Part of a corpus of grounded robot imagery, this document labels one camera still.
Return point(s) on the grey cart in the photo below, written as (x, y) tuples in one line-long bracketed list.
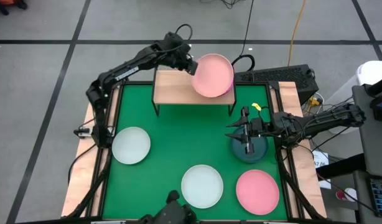
[(374, 146)]

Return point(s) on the white round bin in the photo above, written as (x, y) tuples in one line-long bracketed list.
[(374, 71)]

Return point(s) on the wooden shelf stand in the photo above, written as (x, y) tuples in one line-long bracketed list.
[(172, 90)]

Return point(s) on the small black clamp device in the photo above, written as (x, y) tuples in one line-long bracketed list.
[(82, 132)]

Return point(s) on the black keypad device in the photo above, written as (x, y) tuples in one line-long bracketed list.
[(380, 196)]

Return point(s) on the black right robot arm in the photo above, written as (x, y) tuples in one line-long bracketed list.
[(318, 121)]

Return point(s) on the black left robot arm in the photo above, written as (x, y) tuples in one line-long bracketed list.
[(122, 73)]

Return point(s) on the red and white cup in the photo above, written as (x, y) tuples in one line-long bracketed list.
[(349, 194)]

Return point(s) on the green table mat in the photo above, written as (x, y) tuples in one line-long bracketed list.
[(178, 140)]

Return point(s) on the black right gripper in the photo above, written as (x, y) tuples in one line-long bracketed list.
[(256, 127)]

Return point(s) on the white paper sheet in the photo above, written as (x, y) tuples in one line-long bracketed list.
[(320, 160)]

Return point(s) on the black table frame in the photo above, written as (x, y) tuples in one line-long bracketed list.
[(138, 83)]

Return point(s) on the black table-level camera mount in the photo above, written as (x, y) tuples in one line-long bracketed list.
[(172, 214)]

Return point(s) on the pink round plate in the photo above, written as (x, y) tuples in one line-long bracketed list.
[(257, 192), (231, 84), (212, 76)]

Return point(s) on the dark teal round plate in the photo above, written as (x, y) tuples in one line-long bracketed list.
[(259, 152)]

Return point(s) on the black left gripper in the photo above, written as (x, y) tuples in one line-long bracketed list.
[(181, 60)]

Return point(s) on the black computer box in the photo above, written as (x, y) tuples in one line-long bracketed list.
[(281, 77)]

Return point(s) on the orange and black object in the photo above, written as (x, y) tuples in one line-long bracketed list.
[(7, 4)]

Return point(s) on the yellow power plug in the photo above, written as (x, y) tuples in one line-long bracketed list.
[(314, 101)]

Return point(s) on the yellow tag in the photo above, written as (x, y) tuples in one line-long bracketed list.
[(256, 106)]

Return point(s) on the white round plate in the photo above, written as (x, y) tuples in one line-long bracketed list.
[(131, 145), (202, 186)]

